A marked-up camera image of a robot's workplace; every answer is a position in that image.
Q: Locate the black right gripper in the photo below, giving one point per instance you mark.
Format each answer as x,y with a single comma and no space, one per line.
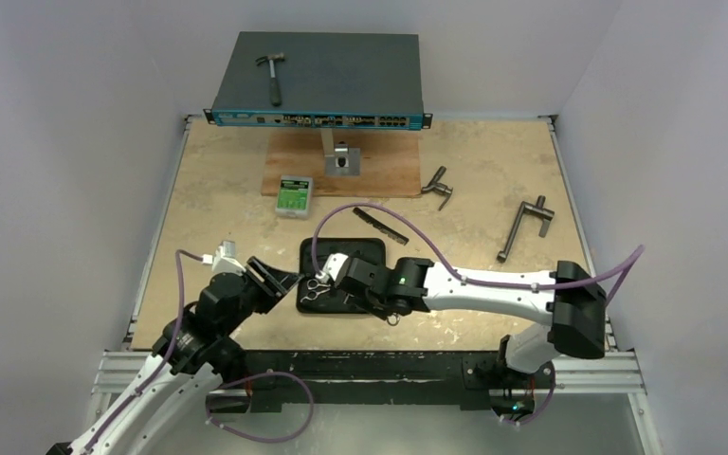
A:
344,273

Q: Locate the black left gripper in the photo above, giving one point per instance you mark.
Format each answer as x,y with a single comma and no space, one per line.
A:
274,284

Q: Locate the black zipper tool case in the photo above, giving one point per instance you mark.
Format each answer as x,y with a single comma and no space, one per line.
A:
334,302

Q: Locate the black hair comb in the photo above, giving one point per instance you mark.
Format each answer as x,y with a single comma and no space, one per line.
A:
381,227

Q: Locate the silver thinning scissors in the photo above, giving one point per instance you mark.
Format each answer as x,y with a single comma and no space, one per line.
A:
310,291

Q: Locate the silver straight scissors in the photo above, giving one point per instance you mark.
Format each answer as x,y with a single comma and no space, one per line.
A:
393,319

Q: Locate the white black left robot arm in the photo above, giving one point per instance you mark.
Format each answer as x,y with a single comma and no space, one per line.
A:
193,356

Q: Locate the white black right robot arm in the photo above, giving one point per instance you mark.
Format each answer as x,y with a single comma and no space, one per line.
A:
565,308

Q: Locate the green grey device box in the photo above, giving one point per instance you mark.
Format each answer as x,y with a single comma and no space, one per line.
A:
294,196

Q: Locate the brown wooden board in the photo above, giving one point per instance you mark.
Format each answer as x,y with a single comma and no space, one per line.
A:
389,164

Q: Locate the small grey hammer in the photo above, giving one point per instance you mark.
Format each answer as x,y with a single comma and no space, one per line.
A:
271,60

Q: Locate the aluminium table frame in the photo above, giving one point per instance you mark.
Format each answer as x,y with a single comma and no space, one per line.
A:
510,212

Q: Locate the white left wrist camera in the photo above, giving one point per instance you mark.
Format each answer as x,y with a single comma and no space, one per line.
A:
224,260

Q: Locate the small metal door handle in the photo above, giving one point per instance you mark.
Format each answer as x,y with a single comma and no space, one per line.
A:
436,186

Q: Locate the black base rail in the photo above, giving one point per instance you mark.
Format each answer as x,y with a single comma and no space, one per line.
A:
467,380

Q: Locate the metal bracket stand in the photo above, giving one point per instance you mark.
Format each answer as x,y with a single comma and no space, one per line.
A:
340,160

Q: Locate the grey network switch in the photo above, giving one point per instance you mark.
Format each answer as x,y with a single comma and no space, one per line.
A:
355,81

